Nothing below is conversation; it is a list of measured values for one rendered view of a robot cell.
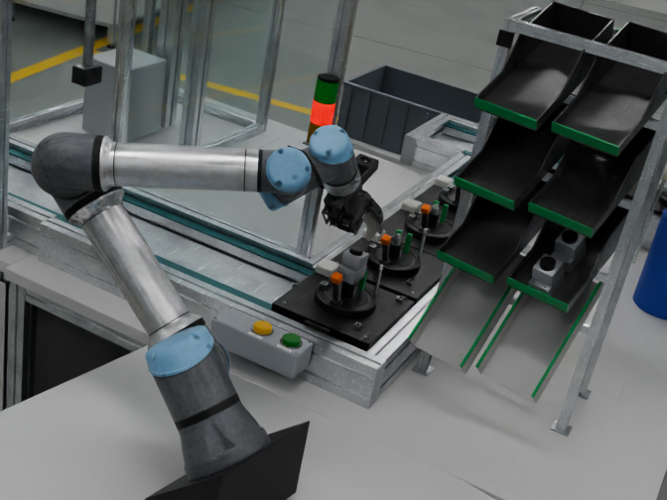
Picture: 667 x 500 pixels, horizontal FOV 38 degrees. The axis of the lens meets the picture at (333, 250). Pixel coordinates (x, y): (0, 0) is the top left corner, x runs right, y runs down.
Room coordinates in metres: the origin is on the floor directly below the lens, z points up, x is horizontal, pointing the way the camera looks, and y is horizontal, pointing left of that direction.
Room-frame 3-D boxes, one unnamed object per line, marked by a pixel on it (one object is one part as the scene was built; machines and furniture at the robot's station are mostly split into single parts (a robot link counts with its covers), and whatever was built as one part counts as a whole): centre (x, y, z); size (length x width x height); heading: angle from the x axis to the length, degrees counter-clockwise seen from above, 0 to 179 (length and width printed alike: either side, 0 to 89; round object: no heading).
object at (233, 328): (1.74, 0.11, 0.93); 0.21 x 0.07 x 0.06; 67
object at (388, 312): (1.91, -0.05, 0.96); 0.24 x 0.24 x 0.02; 67
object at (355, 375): (1.87, 0.27, 0.91); 0.89 x 0.06 x 0.11; 67
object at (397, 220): (2.37, -0.24, 1.01); 0.24 x 0.24 x 0.13; 67
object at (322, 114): (2.09, 0.08, 1.33); 0.05 x 0.05 x 0.05
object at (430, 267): (2.14, -0.15, 1.01); 0.24 x 0.24 x 0.13; 67
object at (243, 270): (2.05, 0.22, 0.91); 0.84 x 0.28 x 0.10; 67
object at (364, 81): (4.04, -0.27, 0.73); 0.62 x 0.42 x 0.23; 67
